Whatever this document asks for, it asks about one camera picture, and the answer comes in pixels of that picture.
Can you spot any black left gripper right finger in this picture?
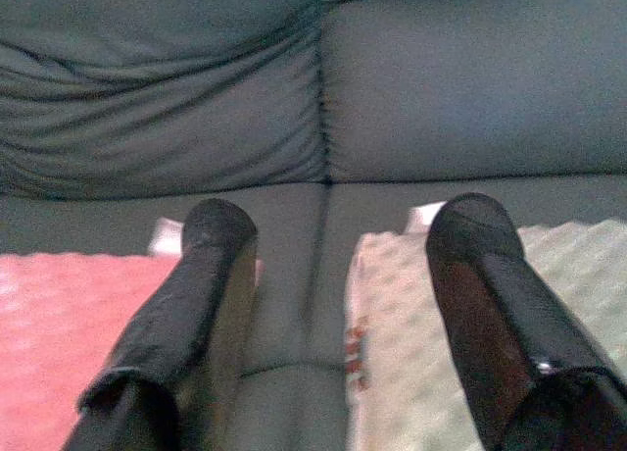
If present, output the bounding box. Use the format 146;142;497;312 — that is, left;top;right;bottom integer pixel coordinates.
424;191;627;451

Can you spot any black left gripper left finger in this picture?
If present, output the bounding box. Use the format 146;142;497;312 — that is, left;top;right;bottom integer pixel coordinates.
61;197;260;451

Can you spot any cream dotted pillow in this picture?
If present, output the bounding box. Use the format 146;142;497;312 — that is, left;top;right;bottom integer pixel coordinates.
342;201;627;451

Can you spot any pink fuzzy pillow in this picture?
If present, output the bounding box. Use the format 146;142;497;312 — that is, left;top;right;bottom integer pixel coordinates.
0;217;186;451

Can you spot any dark green leather sofa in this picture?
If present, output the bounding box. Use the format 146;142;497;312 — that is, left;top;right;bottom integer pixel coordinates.
0;0;627;451

